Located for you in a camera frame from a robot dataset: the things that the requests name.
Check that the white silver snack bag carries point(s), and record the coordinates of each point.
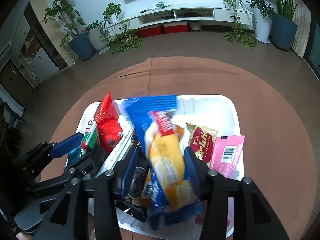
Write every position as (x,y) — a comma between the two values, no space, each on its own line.
(120,150)

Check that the gold red snack packet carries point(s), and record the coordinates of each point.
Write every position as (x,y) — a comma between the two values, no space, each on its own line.
(202,141)

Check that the plant in white pot left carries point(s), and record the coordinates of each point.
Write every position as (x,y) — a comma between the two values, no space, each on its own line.
(96,34)

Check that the blue snack bag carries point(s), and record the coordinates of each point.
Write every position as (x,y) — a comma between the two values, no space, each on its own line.
(138,111)

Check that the orange snack bag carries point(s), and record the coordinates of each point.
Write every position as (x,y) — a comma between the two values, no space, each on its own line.
(162,148)

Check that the trailing green plant right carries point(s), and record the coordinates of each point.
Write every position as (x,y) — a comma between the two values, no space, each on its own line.
(238,32)

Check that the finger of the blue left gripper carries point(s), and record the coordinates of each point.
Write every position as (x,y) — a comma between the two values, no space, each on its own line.
(67,145)

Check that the beige curtain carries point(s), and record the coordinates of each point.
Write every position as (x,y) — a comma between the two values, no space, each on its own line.
(302,18)

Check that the plant in blue pot left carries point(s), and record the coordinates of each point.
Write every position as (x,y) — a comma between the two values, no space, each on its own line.
(64,11)

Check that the white TV console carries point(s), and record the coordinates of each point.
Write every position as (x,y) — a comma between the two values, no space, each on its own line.
(214,15)

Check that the red storage box left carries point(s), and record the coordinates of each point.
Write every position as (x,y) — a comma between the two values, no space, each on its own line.
(151,31)

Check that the red storage box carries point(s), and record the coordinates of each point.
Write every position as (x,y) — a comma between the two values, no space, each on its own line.
(151,31)
(179,27)

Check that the trailing green floor plant left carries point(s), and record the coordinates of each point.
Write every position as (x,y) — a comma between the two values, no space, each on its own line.
(119,35)

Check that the plant in blue pot right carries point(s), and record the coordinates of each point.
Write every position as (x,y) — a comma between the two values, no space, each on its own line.
(283,27)

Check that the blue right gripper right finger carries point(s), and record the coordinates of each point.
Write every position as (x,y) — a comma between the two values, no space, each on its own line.
(191,165)

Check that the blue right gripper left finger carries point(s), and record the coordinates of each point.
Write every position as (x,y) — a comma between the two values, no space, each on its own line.
(128,170)

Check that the pink snack packet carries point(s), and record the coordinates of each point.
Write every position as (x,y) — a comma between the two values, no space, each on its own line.
(226,154)

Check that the light blue snack packet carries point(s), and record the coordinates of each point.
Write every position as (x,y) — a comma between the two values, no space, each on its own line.
(74,154)

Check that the large red snack bag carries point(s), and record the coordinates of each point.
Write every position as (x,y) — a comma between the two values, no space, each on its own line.
(106,118)

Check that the white plastic tray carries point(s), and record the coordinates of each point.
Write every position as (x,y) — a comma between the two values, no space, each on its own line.
(213,111)

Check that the green white red snack packet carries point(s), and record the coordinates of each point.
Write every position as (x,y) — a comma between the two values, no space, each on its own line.
(91,137)

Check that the plant in white pot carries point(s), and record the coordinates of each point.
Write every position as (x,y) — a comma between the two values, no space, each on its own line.
(96,34)
(263,14)

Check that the plant in blue pot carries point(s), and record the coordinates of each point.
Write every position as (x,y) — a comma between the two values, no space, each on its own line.
(64,11)
(283,27)

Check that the red storage box right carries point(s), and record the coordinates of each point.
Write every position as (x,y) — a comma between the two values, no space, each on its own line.
(179,27)

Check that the plant in white pot right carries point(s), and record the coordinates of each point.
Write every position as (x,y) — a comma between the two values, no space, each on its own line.
(263,14)

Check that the black cookie snack bag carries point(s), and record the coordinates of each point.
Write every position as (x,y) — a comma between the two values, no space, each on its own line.
(132,201)

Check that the beige glass display cabinet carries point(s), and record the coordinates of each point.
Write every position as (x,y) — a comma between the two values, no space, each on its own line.
(36,50)

